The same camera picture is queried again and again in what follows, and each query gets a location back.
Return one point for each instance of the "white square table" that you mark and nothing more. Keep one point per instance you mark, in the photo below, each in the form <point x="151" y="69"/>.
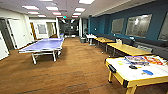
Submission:
<point x="90" y="36"/>

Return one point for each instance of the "yellow wooden table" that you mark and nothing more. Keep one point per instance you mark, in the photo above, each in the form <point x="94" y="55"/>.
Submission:
<point x="104" y="40"/>

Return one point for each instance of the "rectangular ceiling light panel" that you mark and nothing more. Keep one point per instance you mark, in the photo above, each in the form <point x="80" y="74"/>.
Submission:
<point x="86" y="1"/>
<point x="76" y="14"/>
<point x="30" y="7"/>
<point x="52" y="8"/>
<point x="33" y="12"/>
<point x="80" y="9"/>
<point x="56" y="13"/>

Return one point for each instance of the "silver laptop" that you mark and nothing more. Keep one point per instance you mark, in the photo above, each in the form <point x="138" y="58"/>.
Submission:
<point x="119" y="41"/>

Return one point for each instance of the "blue ping pong table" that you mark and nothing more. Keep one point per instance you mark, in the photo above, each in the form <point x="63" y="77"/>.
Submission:
<point x="45" y="45"/>

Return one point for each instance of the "interior glass window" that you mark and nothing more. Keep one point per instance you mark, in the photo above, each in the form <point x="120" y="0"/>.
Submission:
<point x="138" y="25"/>
<point x="164" y="28"/>
<point x="117" y="25"/>

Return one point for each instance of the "yellow game table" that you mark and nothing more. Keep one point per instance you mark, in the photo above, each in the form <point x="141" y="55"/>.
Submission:
<point x="128" y="49"/>

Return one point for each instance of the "black ping pong paddle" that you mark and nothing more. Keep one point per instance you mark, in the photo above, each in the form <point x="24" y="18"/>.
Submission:
<point x="132" y="66"/>

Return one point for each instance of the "colourful board game box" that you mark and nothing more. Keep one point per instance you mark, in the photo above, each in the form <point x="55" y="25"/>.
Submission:
<point x="136" y="60"/>

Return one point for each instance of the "white activity table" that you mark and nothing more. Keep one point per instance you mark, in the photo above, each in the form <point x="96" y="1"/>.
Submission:
<point x="140" y="75"/>

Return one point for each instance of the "red orange flat pack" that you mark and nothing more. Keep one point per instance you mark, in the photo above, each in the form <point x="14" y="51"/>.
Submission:
<point x="154" y="60"/>

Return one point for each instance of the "long dark grey sofa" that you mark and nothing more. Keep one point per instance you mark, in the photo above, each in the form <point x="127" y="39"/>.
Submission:
<point x="156" y="48"/>

